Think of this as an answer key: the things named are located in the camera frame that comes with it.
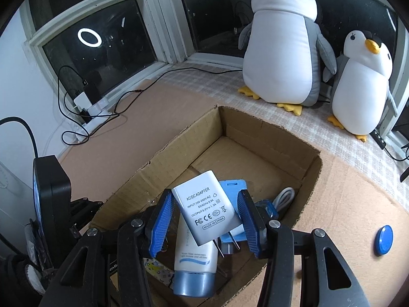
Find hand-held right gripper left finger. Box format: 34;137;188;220
38;189;176;307

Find black power adapter block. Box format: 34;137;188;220
81;78;103;103

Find checked beige cloth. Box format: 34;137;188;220
166;62;409;205

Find white cable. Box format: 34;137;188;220
273;187;296;213

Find thick black cable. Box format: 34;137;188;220
0;117;40;159

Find blue translucent gadget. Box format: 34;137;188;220
256;200;278;223

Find white window frame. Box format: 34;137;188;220
19;0;409;141

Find round blue jar lid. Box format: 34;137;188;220
374;225;394;257

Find black ring light cable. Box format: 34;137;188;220
385;147;409;162

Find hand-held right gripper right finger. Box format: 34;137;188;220
237;190;371;307

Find person's left hand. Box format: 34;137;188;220
24;221;48;295

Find white plugged charger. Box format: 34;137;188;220
72;92;90;111

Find cardboard box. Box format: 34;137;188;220
86;104;323;307

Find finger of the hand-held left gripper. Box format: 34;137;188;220
70;198;104;235

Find white lotion tube blue cap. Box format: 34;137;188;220
173;213;219;298

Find long black cable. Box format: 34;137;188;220
132;67;245;93

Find looped black cable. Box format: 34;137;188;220
58;65;143;146

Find large penguin plush toy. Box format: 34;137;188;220
238;0;337;116

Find white patterned packet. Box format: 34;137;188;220
143;257;176;291

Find white power adapter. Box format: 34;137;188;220
172;170;245;258

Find small penguin plush toy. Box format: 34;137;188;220
322;29;398;143

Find black inline switch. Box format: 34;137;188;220
372;129;388;151

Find white power strip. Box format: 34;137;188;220
75;97;112;141

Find blue plastic card holder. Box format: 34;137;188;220
219;179;266;264

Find brown cork mat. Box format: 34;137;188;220
59;80;409;307

